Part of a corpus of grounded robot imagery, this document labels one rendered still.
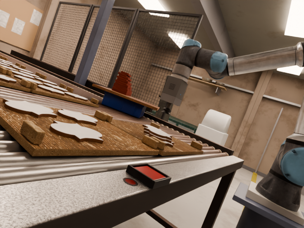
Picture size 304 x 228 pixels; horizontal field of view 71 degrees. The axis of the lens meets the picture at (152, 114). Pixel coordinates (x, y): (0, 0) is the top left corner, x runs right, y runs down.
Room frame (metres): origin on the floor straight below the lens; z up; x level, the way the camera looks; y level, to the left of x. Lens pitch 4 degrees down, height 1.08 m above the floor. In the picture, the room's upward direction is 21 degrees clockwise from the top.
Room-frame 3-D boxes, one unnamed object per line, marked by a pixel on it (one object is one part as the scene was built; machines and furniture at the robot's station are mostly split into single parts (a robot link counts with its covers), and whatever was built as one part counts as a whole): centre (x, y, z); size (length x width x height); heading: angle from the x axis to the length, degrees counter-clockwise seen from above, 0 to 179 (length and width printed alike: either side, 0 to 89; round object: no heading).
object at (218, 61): (0.87, -0.15, 1.31); 0.11 x 0.11 x 0.08; 64
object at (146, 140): (0.71, -0.03, 0.95); 0.06 x 0.02 x 0.03; 55
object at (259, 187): (0.81, -0.56, 0.95); 0.15 x 0.15 x 0.10
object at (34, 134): (0.39, 0.19, 0.95); 0.06 x 0.02 x 0.03; 55
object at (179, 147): (0.97, -0.05, 0.93); 0.41 x 0.35 x 0.02; 147
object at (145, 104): (1.77, 0.21, 1.03); 0.50 x 0.50 x 0.02; 88
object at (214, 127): (5.05, -1.51, 0.68); 0.69 x 0.60 x 1.37; 152
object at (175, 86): (0.91, -0.04, 1.16); 0.10 x 0.09 x 0.16; 65
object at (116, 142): (0.62, 0.19, 0.93); 0.41 x 0.35 x 0.02; 145
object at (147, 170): (0.47, -0.04, 0.92); 0.06 x 0.06 x 0.01; 58
